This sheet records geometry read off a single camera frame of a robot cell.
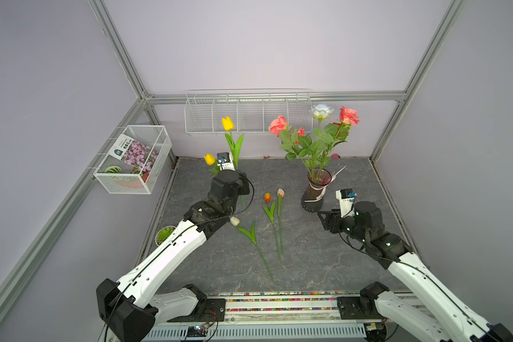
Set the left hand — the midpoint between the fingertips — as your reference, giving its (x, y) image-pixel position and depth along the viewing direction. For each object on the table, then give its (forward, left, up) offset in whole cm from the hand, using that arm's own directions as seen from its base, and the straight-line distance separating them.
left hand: (240, 172), depth 72 cm
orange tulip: (+1, -11, -31) cm, 33 cm away
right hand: (-10, -30, -13) cm, 34 cm away
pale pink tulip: (+11, -17, -30) cm, 36 cm away
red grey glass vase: (+7, -32, -14) cm, 36 cm away
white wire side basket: (+1, +37, -2) cm, 37 cm away
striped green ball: (+3, +43, +2) cm, 43 cm away
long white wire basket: (+40, -5, -1) cm, 40 cm away
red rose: (+15, -23, +4) cm, 28 cm away
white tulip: (-2, +5, -30) cm, 30 cm away
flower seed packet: (+10, +38, +3) cm, 39 cm away
